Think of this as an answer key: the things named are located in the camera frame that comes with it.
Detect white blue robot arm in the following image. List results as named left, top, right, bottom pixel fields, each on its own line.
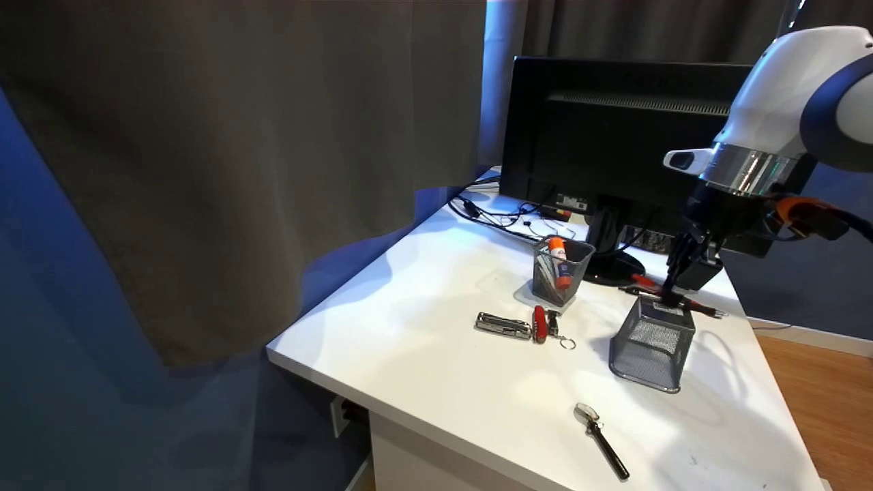
left=660, top=26, right=873, bottom=307

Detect black monitor stand base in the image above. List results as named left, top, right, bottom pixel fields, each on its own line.
left=583, top=251, right=644, bottom=286

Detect red pocket knife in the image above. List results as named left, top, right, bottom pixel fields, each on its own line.
left=532, top=307, right=557, bottom=344

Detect red pen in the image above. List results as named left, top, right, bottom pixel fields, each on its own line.
left=619, top=274, right=719, bottom=319

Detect black cables on desk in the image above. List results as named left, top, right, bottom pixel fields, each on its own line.
left=445, top=185, right=583, bottom=247

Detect grey curtain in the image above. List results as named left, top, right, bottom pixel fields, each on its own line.
left=0, top=0, right=486, bottom=370

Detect grey mesh bin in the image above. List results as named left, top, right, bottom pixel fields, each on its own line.
left=607, top=299, right=694, bottom=393

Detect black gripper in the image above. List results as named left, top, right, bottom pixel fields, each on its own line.
left=660, top=183, right=778, bottom=310

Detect mesh pen cup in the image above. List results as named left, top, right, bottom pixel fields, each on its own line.
left=528, top=235, right=593, bottom=307

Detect black computer monitor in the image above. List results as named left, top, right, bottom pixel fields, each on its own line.
left=495, top=54, right=784, bottom=260

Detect black handled magnifier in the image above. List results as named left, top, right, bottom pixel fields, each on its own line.
left=573, top=402, right=630, bottom=480

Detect orange capped glue stick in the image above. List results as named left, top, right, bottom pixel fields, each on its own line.
left=544, top=235, right=570, bottom=293

